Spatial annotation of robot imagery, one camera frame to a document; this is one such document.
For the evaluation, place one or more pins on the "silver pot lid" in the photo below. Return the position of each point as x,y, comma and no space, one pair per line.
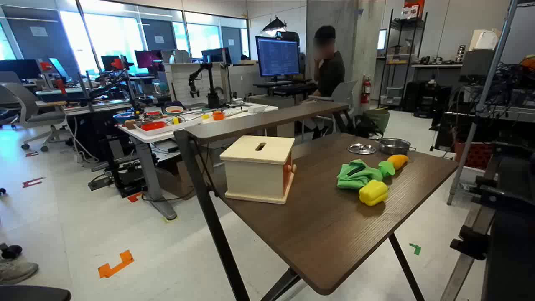
364,148

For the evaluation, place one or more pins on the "small black robot arm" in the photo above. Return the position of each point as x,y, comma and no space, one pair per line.
212,88

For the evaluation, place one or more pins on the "silver metal pot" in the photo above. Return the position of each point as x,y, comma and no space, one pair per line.
395,147

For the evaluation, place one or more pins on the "wooden box with red drawer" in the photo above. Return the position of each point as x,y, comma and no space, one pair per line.
258,167

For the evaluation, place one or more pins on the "brown wooden desk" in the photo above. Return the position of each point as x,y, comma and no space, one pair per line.
262,120

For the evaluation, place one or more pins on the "green plush toy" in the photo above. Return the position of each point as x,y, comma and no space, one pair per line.
354,173

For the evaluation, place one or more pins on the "large computer monitor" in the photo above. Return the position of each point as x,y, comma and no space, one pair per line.
278,56

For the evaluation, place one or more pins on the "person in dark shirt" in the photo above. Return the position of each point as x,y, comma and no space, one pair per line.
330,68

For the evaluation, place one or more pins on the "yellow toy corn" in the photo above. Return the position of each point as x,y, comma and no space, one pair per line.
374,192

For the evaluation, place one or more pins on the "red fire extinguisher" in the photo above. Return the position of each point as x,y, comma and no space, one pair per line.
365,90

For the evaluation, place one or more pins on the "white work table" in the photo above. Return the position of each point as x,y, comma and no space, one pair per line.
151,133

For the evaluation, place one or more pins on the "orange toy carrot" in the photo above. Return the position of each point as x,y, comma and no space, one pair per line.
399,160

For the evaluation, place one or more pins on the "monitor with purple screen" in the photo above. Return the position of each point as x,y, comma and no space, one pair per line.
148,58

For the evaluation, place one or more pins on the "black metal shelf rack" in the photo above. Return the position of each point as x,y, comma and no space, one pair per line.
402,55

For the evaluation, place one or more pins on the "grey office chair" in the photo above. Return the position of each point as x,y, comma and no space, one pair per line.
28,108

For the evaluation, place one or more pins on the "black machine stand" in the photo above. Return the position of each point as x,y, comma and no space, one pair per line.
511,222

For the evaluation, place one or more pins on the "grey shoe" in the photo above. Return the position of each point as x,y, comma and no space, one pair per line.
16,270

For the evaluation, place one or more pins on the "black table leg frame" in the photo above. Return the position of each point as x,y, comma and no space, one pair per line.
210,214

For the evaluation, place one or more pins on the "grey metal frame post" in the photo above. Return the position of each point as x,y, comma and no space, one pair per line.
484,83

